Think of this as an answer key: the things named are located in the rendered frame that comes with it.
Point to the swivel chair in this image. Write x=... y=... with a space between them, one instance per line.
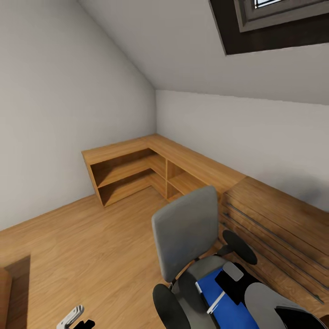
x=183 y=230

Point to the fixed window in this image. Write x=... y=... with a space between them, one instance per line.
x=257 y=25

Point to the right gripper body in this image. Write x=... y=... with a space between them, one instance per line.
x=220 y=280

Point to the folder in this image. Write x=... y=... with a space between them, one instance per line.
x=226 y=314

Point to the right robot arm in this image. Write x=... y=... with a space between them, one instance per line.
x=269 y=309

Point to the bookcase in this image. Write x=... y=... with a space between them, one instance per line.
x=155 y=155
x=189 y=170
x=115 y=170

